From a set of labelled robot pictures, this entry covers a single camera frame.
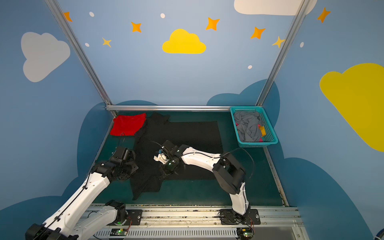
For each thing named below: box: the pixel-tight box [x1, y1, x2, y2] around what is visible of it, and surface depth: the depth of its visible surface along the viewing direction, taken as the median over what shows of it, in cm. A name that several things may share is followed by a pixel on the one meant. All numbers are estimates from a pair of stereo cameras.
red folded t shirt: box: [110, 113, 147, 136], surface depth 116 cm
